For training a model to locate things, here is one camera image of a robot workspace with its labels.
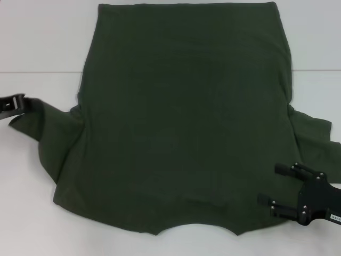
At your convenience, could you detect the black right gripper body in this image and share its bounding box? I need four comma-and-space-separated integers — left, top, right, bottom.
298, 173, 341, 226

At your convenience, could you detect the dark green t-shirt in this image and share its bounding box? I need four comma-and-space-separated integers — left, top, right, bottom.
7, 2, 341, 237

